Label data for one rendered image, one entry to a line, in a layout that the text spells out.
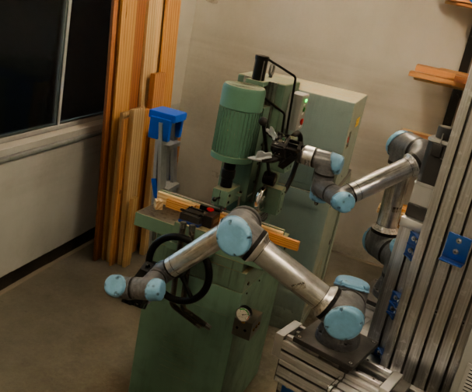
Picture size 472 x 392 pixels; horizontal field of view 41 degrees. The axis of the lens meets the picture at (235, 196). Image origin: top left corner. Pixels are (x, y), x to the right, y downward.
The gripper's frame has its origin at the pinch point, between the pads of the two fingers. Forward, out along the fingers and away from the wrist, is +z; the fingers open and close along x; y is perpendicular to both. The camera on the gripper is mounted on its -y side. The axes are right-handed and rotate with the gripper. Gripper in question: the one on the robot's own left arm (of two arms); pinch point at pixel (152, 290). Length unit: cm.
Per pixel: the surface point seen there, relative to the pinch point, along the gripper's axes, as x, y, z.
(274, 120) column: 15, -85, 19
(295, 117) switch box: 21, -91, 26
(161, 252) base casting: -10.3, -15.2, 18.6
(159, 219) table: -14.0, -27.5, 12.4
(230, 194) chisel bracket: 9, -48, 17
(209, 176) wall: -93, -95, 257
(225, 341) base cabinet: 26.1, 9.5, 32.2
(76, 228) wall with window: -124, -13, 143
